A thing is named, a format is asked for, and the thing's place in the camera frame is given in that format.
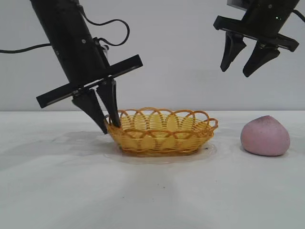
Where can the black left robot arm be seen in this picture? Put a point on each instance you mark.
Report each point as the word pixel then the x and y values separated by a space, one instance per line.
pixel 59 21

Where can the pink peach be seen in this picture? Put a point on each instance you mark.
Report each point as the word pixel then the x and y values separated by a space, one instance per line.
pixel 264 138

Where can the yellow woven plastic basket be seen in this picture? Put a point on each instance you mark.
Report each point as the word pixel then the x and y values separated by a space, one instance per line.
pixel 164 143

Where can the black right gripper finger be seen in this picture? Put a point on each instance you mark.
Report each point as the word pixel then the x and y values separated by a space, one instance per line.
pixel 259 59
pixel 232 50

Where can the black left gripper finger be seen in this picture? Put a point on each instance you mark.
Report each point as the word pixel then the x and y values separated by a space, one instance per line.
pixel 91 107
pixel 110 100

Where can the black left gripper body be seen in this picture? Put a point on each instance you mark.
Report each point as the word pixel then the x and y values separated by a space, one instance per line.
pixel 83 62

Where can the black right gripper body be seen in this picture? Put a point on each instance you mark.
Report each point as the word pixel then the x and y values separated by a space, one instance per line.
pixel 264 19

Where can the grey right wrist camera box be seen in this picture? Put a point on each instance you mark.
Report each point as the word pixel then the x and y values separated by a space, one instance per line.
pixel 238 3

